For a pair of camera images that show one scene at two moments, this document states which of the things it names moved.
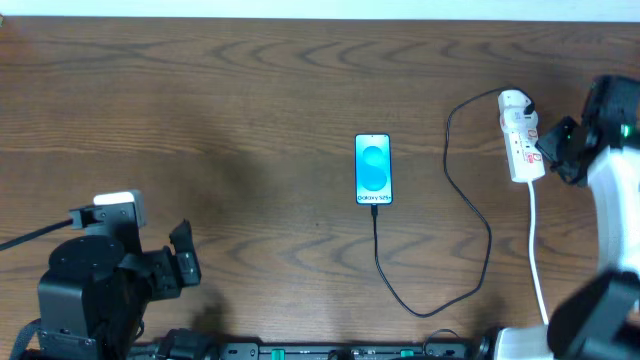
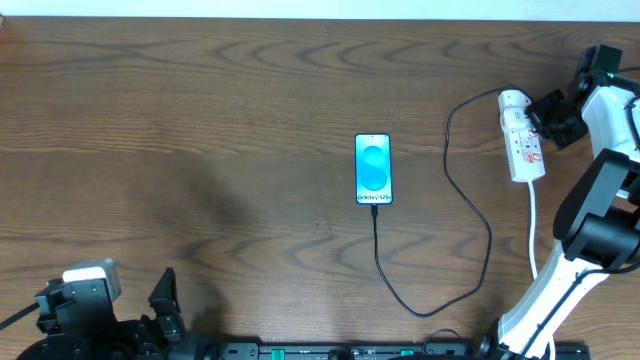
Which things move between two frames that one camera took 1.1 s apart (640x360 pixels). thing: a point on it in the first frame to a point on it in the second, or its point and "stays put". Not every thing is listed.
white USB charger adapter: (511, 107) stays put
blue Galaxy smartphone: (373, 163) stays put
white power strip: (524, 155) stays put
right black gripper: (570, 150) to (560, 121)
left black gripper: (175, 265) to (128, 326)
